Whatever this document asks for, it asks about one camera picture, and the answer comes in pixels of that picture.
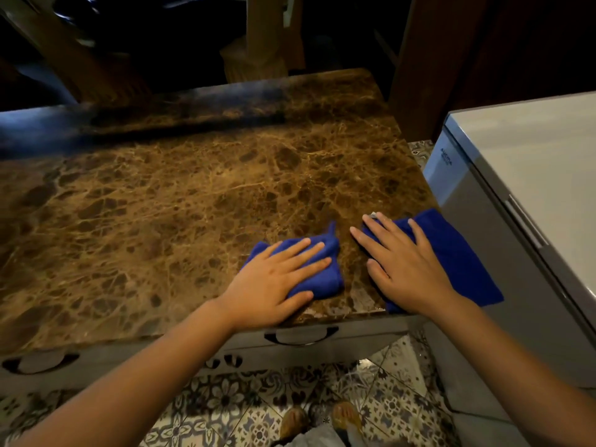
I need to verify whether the dark wooden panel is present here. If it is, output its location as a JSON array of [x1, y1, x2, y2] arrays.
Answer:
[[388, 0, 596, 144]]

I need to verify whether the person's right forearm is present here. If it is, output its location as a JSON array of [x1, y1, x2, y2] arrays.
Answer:
[[427, 292, 596, 447]]

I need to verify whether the white chest freezer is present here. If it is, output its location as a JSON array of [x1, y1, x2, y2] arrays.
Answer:
[[422, 91, 596, 447]]

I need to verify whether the silver freezer lid handle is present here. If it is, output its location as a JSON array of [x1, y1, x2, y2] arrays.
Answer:
[[505, 194, 550, 250]]

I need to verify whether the light wooden post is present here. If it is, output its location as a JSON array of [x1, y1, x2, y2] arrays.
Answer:
[[219, 0, 290, 85]]

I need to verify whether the dark wooden beam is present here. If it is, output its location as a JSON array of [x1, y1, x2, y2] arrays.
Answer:
[[0, 0, 155, 106]]

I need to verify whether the person's foot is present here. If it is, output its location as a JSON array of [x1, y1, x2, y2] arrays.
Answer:
[[331, 400, 365, 439], [278, 407, 311, 445]]

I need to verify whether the person's grey clothing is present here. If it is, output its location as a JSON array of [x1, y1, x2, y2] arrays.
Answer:
[[285, 422, 359, 447]]

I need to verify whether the person's right foot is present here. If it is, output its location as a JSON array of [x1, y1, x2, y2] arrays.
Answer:
[[331, 400, 365, 439]]

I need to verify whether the black drawer handle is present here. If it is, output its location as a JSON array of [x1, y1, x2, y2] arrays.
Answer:
[[264, 326, 340, 347], [2, 352, 81, 376]]

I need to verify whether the grey drawer cabinet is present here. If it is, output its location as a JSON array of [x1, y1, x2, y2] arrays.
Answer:
[[0, 314, 422, 397]]

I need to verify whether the person's left forearm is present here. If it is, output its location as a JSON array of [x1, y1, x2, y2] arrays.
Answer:
[[13, 298, 239, 447]]

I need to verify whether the person's left hand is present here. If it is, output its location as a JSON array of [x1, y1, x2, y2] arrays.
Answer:
[[216, 237, 333, 334]]

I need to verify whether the person's right hand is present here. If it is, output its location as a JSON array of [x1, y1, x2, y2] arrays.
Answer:
[[349, 211, 460, 318]]

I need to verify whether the person's left foot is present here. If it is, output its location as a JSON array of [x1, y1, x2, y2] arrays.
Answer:
[[278, 407, 311, 445]]

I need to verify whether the small blue cloth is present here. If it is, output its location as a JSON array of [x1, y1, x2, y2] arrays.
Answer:
[[239, 221, 345, 301]]

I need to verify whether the large blue cloth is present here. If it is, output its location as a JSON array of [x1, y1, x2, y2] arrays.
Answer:
[[360, 208, 505, 315]]

